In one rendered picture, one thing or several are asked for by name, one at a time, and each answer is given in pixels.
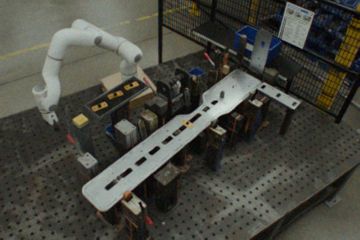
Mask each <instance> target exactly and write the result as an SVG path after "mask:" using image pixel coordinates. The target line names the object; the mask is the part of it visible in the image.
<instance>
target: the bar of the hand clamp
mask: <svg viewBox="0 0 360 240"><path fill-rule="evenodd" d="M214 52H215V70H216V71H217V72H218V70H219V72H218V73H221V56H222V55H223V52H220V50H219V49H218V50H215V51H214Z"/></svg>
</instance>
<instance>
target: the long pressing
mask: <svg viewBox="0 0 360 240"><path fill-rule="evenodd" d="M261 84H262V83H261V81H260V80H257V79H256V78H254V77H252V76H251V75H248V74H247V73H245V72H243V71H241V70H239V69H235V70H234V71H232V72H231V73H230V74H229V75H228V76H226V77H224V78H223V79H222V80H221V81H219V82H218V83H216V85H214V86H213V87H211V88H210V89H209V90H208V91H206V92H204V93H203V94H202V105H201V106H200V107H198V108H197V109H195V110H194V112H192V113H191V114H189V115H177V116H175V117H174V118H173V119H171V121H169V122H168V123H166V124H164V125H163V126H161V128H159V129H158V130H157V131H156V132H154V133H153V134H151V135H150V136H149V137H148V138H146V139H145V140H143V141H142V142H141V143H139V144H138V145H137V146H135V147H134V148H133V149H132V150H130V151H129V152H127V153H126V154H124V155H123V156H122V157H121V158H120V159H119V160H116V161H115V162H114V163H113V164H112V165H111V166H109V167H108V168H106V169H104V170H103V171H102V172H101V173H99V175H97V176H96V177H94V178H93V179H92V180H91V181H89V182H88V183H86V184H85V185H84V186H83V187H82V193H83V196H84V197H85V198H86V199H88V200H89V201H90V202H91V203H92V204H93V205H94V207H95V208H96V209H98V210H99V211H101V212H105V211H108V210H110V209H111V208H112V207H113V206H114V205H115V204H117V203H118V202H119V201H120V200H121V199H123V193H124V192H125V191H128V190H129V191H130V192H131V191H132V190H134V189H135V188H136V187H137V186H138V185H139V184H141V183H142V182H143V181H144V180H146V179H147V178H148V177H149V176H150V175H151V174H153V173H154V172H155V171H156V170H158V169H159V168H160V166H162V165H163V164H164V163H166V162H167V161H168V160H169V159H171V157H173V156H174V155H175V154H176V153H178V152H179V151H180V150H181V149H182V148H183V147H184V146H185V145H187V144H188V143H189V142H191V141H192V140H193V139H194V138H195V137H196V136H197V135H199V134H200V133H201V132H203V131H204V130H205V129H206V128H207V127H208V126H209V124H210V122H211V121H212V120H213V119H214V118H216V119H218V118H219V117H220V116H222V115H226V114H228V113H230V112H232V111H233V110H234V109H235V108H236V107H237V106H238V105H239V104H241V103H242V102H243V101H244V100H245V99H247V97H248V95H249V94H248V93H249V92H250V91H251V90H253V89H254V90H257V87H258V86H259V85H261ZM235 85H236V86H235ZM233 86H234V88H233ZM248 86H249V87H248ZM221 91H224V98H221V97H220V92H221ZM214 100H216V101H218V103H217V104H215V105H214V106H213V105H212V104H211V103H212V102H213V101H214ZM205 107H209V108H210V109H209V110H208V111H207V112H204V111H202V110H203V109H204V108H205ZM215 109H217V110H215ZM197 113H199V114H200V115H201V117H199V118H198V119H197V120H196V121H195V122H194V123H193V125H194V127H193V128H192V129H190V128H188V127H187V128H186V129H185V130H183V131H182V132H181V133H179V134H178V135H177V136H174V135H172V134H173V133H174V132H176V131H177V130H178V129H179V128H180V127H181V126H182V125H184V124H182V123H180V121H182V120H183V119H185V120H187V121H189V120H191V119H192V118H193V117H194V116H195V115H196V114H197ZM169 136H171V137H172V138H173V140H170V141H169V142H168V143H167V144H166V145H164V144H162V143H161V142H162V141H163V140H165V139H167V138H168V137H169ZM156 146H158V147H160V148H161V149H160V150H159V151H158V152H155V153H154V154H153V155H150V154H149V152H150V151H151V150H153V148H155V147H156ZM142 157H146V158H147V161H145V162H144V163H142V164H141V165H139V166H136V165H135V163H136V162H137V161H138V160H140V159H141V158H142ZM128 168H131V169H132V170H133V171H132V172H131V173H129V174H128V175H127V176H126V177H125V178H122V177H121V180H120V181H117V180H116V176H117V175H119V176H120V174H122V173H123V172H125V171H126V170H127V169H128ZM113 173H114V174H113ZM112 180H116V181H117V184H116V185H115V186H114V187H113V188H111V189H109V190H106V189H105V187H106V186H107V185H108V184H109V183H110V182H112ZM124 184H126V185H124Z"/></svg>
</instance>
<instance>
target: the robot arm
mask: <svg viewBox="0 0 360 240"><path fill-rule="evenodd" d="M68 46H78V47H93V46H99V47H101V48H102V49H105V50H107V51H111V52H114V53H115V54H117V55H118V56H120V57H121V58H122V59H123V61H121V63H120V74H121V81H122V82H123V81H124V80H127V79H128V78H130V77H131V76H136V77H138V69H137V63H138V62H139V61H141V60H142V58H143V54H142V52H141V50H140V49H139V48H138V47H137V46H135V45H134V44H133V43H131V42H129V41H128V40H127V39H124V38H122V37H115V36H113V35H111V34H110V33H107V32H104V31H103V30H101V29H99V28H97V27H96V26H93V25H92V24H90V23H88V22H87V21H85V20H81V19H79V20H76V21H74V22H73V24H72V27H71V28H65V29H63V30H60V31H58V32H57V33H56V34H55V35H54V36H53V38H52V40H51V44H50V46H49V50H48V53H47V56H46V61H45V65H44V68H43V71H42V76H43V77H44V81H45V83H46V85H38V86H35V87H34V88H33V89H32V92H33V95H34V97H35V99H36V102H37V106H38V108H39V111H40V112H41V113H42V115H43V119H44V120H45V123H46V125H48V124H50V125H52V126H53V128H54V130H55V132H57V131H58V130H59V125H58V123H57V122H58V120H57V117H56V114H55V112H54V110H56V106H57V105H58V102H59V99H60V94H61V88H60V82H59V78H58V74H59V71H60V67H61V65H62V62H63V60H64V56H65V54H66V51H67V48H68ZM54 124H56V126H54Z"/></svg>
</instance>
